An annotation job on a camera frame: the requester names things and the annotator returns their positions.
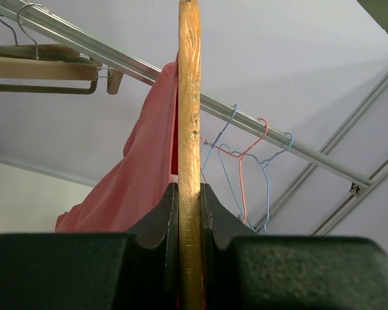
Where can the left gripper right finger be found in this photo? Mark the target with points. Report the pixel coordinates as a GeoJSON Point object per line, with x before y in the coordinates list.
{"type": "Point", "coordinates": [246, 270]}

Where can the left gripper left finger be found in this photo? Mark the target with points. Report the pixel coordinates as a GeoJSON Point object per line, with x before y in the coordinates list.
{"type": "Point", "coordinates": [136, 269]}

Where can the dusty pink garment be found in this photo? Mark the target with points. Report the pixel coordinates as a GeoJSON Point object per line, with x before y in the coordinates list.
{"type": "Point", "coordinates": [134, 186]}

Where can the tan wooden clip hanger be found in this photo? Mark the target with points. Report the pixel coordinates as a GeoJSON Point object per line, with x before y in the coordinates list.
{"type": "Point", "coordinates": [42, 69]}

